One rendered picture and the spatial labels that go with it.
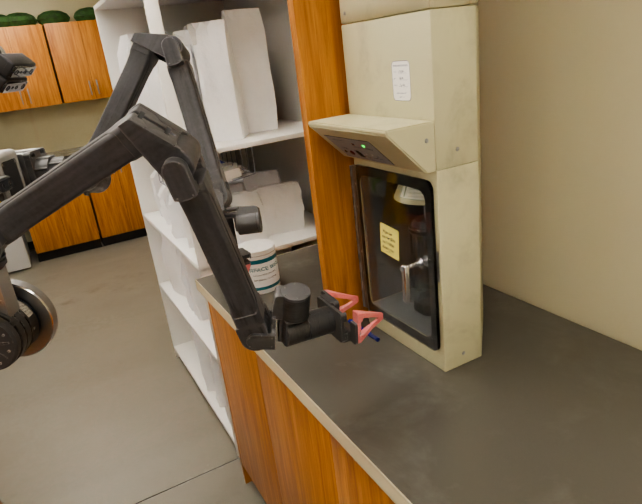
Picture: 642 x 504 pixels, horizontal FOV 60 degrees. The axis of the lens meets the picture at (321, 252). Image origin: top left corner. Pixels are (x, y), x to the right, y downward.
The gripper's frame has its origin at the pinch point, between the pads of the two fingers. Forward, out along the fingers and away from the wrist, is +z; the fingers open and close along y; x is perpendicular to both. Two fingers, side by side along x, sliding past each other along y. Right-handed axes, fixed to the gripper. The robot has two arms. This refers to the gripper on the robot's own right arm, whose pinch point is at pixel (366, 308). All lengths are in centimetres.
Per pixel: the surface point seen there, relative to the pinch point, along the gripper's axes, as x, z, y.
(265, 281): 18, 2, 65
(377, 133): -36.5, 2.9, -0.8
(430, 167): -28.9, 13.4, -3.8
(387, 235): -9.6, 14.4, 13.2
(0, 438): 126, -101, 194
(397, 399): 19.8, 2.7, -7.2
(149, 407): 122, -30, 172
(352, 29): -56, 13, 24
